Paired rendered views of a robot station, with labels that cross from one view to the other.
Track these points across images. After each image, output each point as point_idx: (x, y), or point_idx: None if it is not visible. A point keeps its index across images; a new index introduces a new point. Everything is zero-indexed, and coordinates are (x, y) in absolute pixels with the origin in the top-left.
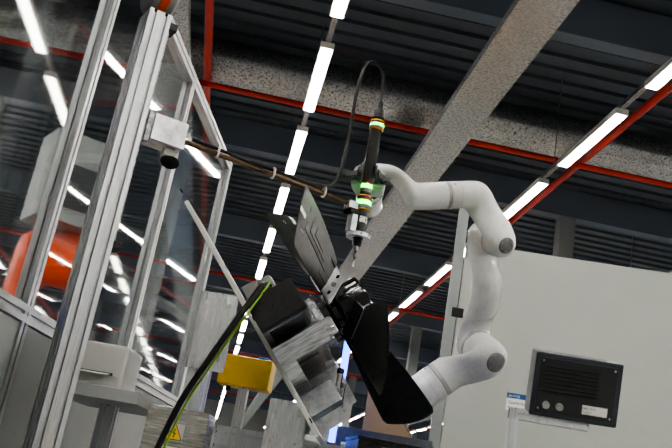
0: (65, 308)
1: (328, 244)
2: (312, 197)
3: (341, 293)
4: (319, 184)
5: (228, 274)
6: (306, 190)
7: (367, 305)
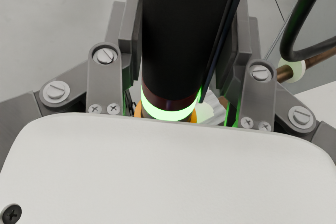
0: None
1: None
2: None
3: None
4: (312, 46)
5: (297, 94)
6: None
7: (130, 93)
